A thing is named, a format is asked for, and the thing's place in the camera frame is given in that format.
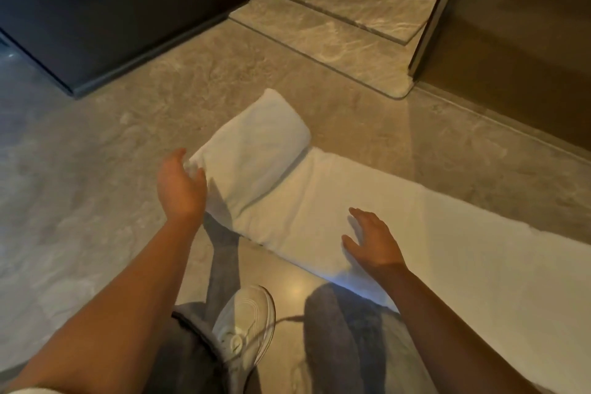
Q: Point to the person's right hand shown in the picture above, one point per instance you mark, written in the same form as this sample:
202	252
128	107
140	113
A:
376	246

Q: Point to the person's left hand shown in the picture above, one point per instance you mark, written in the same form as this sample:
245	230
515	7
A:
182	190

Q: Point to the white towel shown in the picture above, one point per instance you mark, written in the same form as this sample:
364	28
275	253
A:
461	246

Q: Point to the person's right forearm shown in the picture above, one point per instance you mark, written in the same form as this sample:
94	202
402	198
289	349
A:
452	338

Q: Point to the person's left forearm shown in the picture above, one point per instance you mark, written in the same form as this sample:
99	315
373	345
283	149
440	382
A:
106	315

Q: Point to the white sneaker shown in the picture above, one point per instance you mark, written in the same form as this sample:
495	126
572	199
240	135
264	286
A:
247	320

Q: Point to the dark glass door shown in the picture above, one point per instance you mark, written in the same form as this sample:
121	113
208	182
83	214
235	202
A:
115	6

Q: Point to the brown door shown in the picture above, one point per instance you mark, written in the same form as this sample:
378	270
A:
517	38

